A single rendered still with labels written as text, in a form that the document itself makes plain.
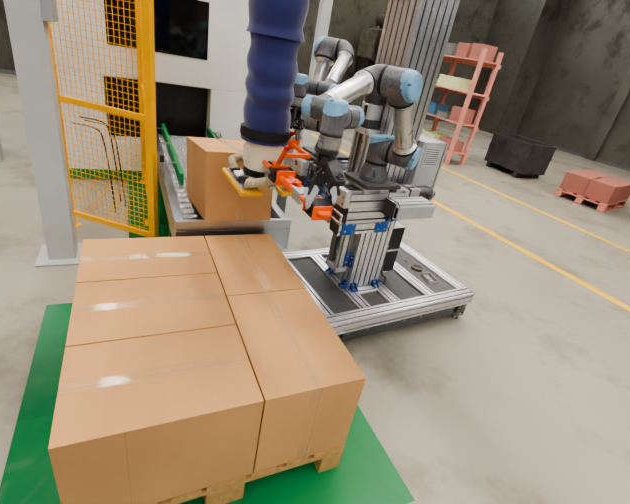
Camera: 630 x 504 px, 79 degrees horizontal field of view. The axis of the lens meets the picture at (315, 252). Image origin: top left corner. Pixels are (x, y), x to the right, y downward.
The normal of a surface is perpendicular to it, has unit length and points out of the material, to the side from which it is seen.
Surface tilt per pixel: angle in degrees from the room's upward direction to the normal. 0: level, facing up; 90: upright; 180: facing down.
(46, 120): 90
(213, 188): 83
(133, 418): 0
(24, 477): 0
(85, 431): 0
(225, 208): 83
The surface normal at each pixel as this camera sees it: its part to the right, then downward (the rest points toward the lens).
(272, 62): 0.14, 0.28
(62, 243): 0.39, 0.49
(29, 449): 0.17, -0.87
